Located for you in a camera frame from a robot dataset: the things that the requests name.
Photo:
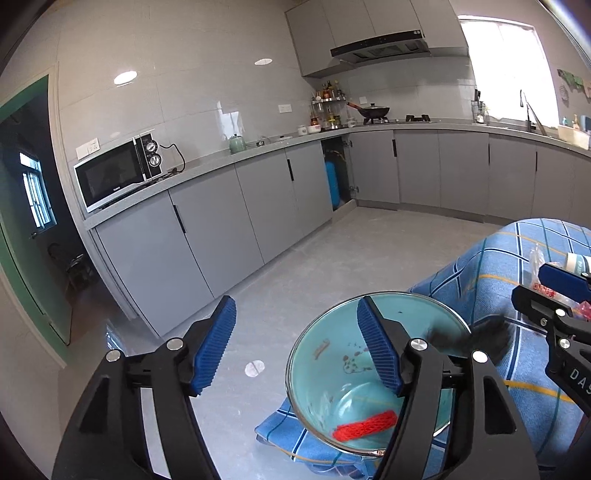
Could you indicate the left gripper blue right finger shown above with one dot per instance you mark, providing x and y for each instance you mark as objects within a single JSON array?
[{"x": 487, "y": 438}]

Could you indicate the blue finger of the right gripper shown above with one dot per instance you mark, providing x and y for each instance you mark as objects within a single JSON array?
[
  {"x": 575, "y": 287},
  {"x": 535, "y": 306}
]

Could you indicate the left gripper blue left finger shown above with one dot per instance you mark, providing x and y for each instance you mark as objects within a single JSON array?
[{"x": 105, "y": 436}]

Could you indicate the pink plastic wrapper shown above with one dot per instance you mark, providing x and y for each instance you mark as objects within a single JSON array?
[{"x": 582, "y": 310}]

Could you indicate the teal round trash bin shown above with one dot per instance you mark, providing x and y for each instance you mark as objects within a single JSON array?
[{"x": 331, "y": 379}]

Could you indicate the grey lower kitchen cabinets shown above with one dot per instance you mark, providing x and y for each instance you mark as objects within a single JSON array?
[{"x": 178, "y": 242}]

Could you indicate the grey kitchen cabinets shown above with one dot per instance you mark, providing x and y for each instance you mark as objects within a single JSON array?
[
  {"x": 317, "y": 26},
  {"x": 178, "y": 242}
]

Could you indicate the grey upper kitchen cabinets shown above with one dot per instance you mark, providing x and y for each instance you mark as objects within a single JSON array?
[{"x": 317, "y": 26}]

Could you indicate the black fuzzy scrap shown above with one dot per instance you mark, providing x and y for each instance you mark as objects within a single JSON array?
[{"x": 493, "y": 336}]

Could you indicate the blue plaid tablecloth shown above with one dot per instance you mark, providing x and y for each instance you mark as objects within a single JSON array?
[{"x": 478, "y": 285}]

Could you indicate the red knitted scrap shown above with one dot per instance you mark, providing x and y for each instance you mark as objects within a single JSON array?
[{"x": 371, "y": 426}]

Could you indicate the white plastic basin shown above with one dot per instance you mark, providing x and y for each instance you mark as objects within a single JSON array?
[{"x": 575, "y": 137}]

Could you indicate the utensil holder jar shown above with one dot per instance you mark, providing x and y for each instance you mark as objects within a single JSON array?
[{"x": 479, "y": 109}]

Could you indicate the gas stove burner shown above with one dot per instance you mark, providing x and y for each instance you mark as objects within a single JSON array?
[{"x": 424, "y": 118}]

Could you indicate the blue water filter tank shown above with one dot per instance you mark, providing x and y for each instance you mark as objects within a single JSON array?
[{"x": 333, "y": 181}]

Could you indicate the black wok pan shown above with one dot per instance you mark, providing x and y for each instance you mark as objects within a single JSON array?
[{"x": 370, "y": 113}]

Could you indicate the white microwave oven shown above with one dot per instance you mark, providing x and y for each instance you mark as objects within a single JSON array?
[{"x": 106, "y": 177}]

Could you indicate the spice rack with bottles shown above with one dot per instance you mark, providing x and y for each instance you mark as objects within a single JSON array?
[{"x": 327, "y": 107}]

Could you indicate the black range hood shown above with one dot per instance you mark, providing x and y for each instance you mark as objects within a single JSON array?
[{"x": 397, "y": 44}]

